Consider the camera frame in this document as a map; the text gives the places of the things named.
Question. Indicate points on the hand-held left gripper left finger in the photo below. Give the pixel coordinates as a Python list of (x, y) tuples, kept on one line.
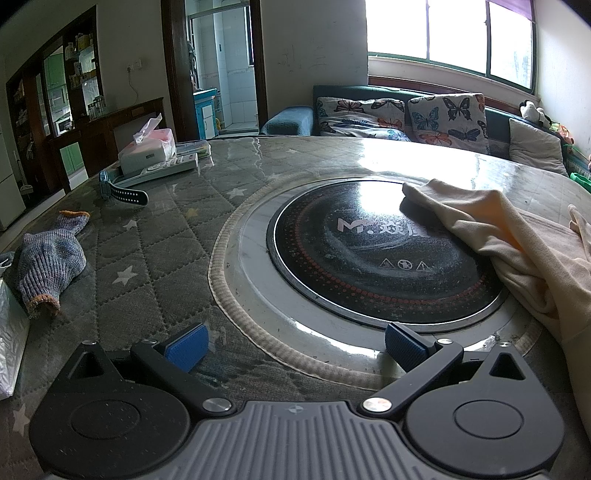
[(187, 347)]

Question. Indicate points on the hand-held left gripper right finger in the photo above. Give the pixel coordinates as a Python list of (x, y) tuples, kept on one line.
[(402, 346)]

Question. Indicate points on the cream sweater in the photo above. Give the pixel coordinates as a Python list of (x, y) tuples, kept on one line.
[(508, 230)]

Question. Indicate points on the round black induction cooktop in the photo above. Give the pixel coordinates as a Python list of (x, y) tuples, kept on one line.
[(346, 258)]

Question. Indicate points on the grey knitted sock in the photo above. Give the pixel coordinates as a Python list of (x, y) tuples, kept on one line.
[(46, 272)]

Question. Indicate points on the grey knit work glove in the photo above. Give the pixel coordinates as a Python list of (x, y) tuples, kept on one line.
[(69, 226)]

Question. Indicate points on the white plastic bag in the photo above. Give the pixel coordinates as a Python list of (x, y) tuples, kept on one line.
[(11, 332)]

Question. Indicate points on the white remote control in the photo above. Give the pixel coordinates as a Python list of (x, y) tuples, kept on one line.
[(161, 167)]

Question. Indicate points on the white tissue pack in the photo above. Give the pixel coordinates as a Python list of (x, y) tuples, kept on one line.
[(143, 154)]

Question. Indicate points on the small flat box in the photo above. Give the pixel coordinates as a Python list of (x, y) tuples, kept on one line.
[(194, 147)]

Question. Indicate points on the pink tissue pack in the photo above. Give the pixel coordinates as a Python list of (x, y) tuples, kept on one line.
[(167, 141)]

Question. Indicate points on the butterfly print pillow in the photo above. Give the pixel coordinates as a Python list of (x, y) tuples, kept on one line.
[(448, 120), (360, 117)]

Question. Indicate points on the light blue bathroom cabinet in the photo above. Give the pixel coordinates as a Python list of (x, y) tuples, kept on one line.
[(204, 113)]

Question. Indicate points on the plain grey pillow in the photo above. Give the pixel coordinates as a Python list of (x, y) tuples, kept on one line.
[(538, 145)]

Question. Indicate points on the dark teal sofa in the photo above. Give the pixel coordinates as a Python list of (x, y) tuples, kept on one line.
[(496, 122)]

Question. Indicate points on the panda plush toy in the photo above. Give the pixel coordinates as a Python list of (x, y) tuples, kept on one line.
[(531, 111)]

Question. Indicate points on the dark wooden display cabinet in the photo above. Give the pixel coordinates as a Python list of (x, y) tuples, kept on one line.
[(34, 92)]

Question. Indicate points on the green framed window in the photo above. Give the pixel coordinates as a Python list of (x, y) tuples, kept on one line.
[(452, 32)]

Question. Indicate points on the purple curtain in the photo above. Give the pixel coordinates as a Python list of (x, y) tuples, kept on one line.
[(510, 7)]

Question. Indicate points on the dark wooden door frame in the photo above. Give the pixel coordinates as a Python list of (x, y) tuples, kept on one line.
[(171, 69)]

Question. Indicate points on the white wall socket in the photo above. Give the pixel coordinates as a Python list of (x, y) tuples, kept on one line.
[(133, 65)]

